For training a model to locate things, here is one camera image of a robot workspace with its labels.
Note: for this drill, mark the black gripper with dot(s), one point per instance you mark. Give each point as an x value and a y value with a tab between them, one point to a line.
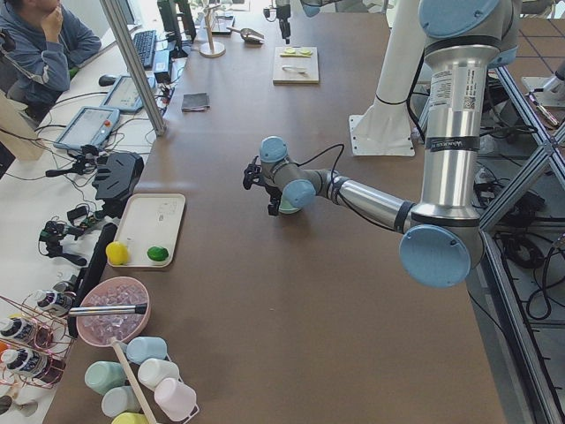
283	20
274	194

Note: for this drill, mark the light green bowl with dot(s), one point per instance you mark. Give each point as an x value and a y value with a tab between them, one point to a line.
285	207

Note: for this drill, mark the white ceramic spoon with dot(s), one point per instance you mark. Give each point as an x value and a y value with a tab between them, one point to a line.
295	69

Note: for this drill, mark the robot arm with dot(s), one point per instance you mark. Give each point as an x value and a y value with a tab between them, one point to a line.
283	13
461	41

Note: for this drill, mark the pink ice bowl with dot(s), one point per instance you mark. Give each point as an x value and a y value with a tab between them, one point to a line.
127	304

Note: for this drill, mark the metal scoop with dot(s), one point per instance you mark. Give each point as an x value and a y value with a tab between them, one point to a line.
248	35

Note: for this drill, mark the yellow plastic knife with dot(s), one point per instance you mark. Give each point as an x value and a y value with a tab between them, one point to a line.
294	54

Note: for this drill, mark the bamboo cutting board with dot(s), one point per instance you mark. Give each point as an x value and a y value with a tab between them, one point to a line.
296	65

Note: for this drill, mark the wooden mug tree stand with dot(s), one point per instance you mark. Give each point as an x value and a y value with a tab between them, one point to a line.
210	48

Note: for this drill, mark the black monitor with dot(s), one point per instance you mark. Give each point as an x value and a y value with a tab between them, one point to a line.
178	25

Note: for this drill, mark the cream rabbit tray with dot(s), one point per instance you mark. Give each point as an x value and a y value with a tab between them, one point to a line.
150	219

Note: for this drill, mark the green lime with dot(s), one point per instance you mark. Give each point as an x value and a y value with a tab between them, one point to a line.
158	253

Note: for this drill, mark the grey folded cloth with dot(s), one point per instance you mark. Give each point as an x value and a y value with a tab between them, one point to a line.
195	102

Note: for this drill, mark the black keyboard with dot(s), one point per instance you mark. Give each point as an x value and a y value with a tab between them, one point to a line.
144	42

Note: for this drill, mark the yellow lemon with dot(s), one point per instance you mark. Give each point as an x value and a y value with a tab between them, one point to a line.
117	253

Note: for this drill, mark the metal tongs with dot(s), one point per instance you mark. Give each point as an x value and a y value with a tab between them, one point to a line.
108	310

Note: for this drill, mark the far teach pendant tablet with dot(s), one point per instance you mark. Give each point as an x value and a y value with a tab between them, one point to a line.
123	96

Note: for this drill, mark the teach pendant tablet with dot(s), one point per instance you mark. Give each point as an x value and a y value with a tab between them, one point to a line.
123	96
90	126

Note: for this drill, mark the black computer mouse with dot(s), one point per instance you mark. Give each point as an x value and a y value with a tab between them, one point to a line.
106	80

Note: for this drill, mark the blue plastic cup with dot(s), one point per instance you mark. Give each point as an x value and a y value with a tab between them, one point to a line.
143	348

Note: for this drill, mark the near teach pendant tablet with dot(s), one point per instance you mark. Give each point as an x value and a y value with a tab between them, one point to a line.
90	126

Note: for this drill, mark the white plastic cup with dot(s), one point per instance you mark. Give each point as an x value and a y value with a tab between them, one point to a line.
153	371

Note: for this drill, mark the wooden cup rack stick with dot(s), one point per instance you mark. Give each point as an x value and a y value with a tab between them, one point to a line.
146	408

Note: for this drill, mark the pink plastic cup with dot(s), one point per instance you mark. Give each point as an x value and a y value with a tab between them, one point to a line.
176	399

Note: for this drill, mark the green plastic cup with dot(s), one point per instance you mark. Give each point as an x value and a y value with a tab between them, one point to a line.
102	376

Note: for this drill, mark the seated person in hoodie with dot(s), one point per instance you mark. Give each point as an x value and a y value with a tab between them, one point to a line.
50	43

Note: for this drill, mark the pale teal plastic cup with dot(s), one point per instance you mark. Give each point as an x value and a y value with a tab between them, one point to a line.
120	400

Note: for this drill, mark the yellow plastic cup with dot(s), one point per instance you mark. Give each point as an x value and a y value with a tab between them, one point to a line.
130	418

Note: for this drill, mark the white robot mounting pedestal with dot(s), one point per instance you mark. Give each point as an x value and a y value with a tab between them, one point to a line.
385	128

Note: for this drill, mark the aluminium frame post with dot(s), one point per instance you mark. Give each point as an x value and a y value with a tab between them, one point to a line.
117	23

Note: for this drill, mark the copper wire bottle rack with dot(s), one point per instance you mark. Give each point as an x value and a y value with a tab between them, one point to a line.
34	344

